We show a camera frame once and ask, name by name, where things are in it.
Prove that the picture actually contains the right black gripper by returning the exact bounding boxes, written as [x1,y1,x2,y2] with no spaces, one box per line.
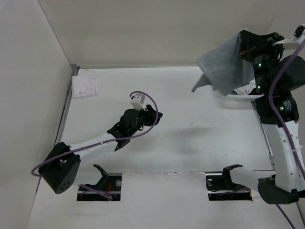
[239,30,287,94]

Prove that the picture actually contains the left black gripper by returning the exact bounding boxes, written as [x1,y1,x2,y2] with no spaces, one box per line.
[128,104,162,136]

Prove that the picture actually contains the grey tank top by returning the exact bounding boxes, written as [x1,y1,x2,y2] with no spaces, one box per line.
[192,32,254,96]

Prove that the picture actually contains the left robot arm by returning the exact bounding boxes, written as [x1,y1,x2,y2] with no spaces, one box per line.
[37,105,163,194]

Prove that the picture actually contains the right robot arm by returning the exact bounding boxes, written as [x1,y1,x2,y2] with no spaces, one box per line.
[239,25,305,205]

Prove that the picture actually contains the white tank top in basket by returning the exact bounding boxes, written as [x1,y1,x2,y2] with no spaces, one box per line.
[231,80,256,95]

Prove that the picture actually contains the folded white tank top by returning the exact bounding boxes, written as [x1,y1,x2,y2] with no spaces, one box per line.
[72,73,98,99]

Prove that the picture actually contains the white plastic laundry basket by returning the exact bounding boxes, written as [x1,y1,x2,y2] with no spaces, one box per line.
[226,88,263,102]

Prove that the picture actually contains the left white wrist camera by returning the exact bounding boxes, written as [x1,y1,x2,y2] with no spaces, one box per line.
[130,93,145,110]

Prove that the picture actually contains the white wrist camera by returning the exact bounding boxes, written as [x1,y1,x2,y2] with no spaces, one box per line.
[130,93,145,110]
[273,24,305,50]

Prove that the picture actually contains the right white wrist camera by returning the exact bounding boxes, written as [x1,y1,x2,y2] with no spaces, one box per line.
[273,24,305,50]

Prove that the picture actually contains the left metal table rail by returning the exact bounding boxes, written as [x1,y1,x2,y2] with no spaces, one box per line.
[53,64,80,147]

